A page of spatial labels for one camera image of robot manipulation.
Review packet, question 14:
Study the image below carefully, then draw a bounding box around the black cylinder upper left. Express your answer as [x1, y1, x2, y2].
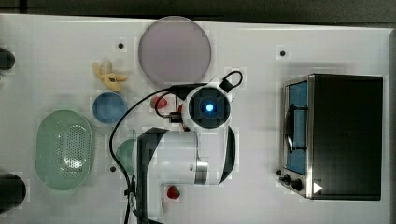
[0, 48, 15, 70]

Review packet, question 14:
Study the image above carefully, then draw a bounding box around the green plastic strainer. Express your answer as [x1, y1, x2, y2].
[35, 110, 92, 190]

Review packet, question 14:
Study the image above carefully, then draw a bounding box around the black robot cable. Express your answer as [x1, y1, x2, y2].
[108, 70, 244, 224]

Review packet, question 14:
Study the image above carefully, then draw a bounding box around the plush banana toy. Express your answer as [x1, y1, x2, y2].
[92, 61, 127, 92]

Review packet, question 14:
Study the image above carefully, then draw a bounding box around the green mug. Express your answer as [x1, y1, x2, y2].
[116, 130, 137, 175]

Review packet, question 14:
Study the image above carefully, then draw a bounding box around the silver toaster oven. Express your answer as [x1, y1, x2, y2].
[276, 74, 383, 201]

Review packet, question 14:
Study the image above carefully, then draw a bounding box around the black cylinder lower left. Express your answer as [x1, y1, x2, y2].
[0, 174, 26, 214]

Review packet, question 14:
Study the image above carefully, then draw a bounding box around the purple round plate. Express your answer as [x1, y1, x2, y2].
[138, 16, 212, 88]

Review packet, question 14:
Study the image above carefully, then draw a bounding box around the plush strawberry toy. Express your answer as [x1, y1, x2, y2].
[166, 186, 180, 200]
[150, 96, 167, 109]

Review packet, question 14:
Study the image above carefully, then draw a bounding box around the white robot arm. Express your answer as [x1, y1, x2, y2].
[132, 83, 236, 224]

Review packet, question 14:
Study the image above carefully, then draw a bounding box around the blue bowl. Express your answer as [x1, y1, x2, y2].
[92, 92, 127, 124]

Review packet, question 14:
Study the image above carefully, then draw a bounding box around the black cylinder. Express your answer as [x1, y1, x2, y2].
[0, 174, 26, 214]
[0, 48, 15, 70]

